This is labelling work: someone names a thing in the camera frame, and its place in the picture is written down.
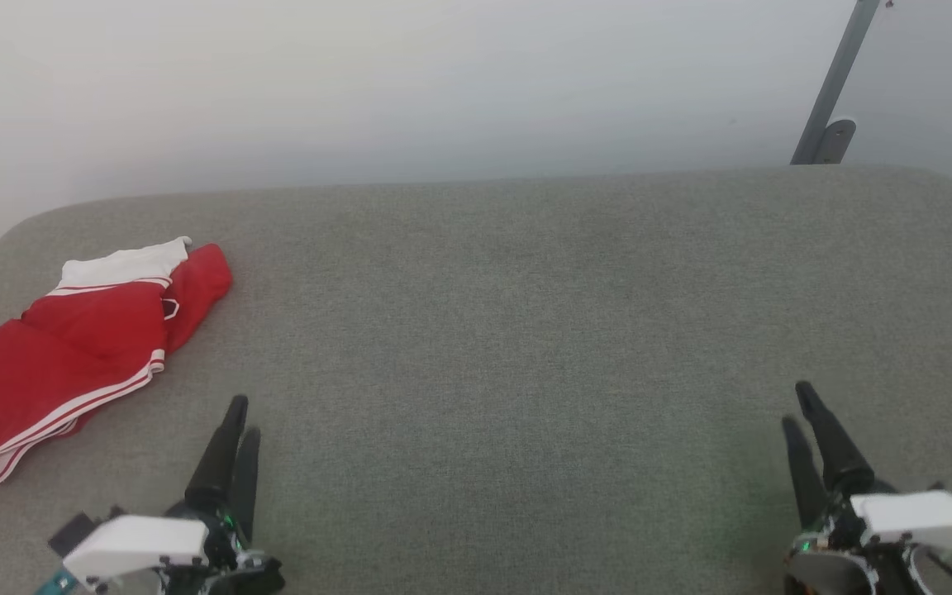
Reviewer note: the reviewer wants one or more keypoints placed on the grey metal pole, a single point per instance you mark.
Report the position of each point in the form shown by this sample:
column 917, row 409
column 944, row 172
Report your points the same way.
column 835, row 78

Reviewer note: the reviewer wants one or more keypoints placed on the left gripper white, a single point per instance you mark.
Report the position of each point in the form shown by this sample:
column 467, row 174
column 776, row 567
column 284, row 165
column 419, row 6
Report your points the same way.
column 141, row 545

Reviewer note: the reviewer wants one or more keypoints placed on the red white-sleeved t-shirt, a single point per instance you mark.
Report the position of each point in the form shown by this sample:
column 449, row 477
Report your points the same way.
column 79, row 347

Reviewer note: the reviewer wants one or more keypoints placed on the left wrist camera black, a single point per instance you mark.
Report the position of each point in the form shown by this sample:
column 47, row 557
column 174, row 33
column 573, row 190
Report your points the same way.
column 71, row 533

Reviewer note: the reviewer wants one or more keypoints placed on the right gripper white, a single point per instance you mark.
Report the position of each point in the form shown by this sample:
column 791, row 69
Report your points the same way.
column 914, row 521

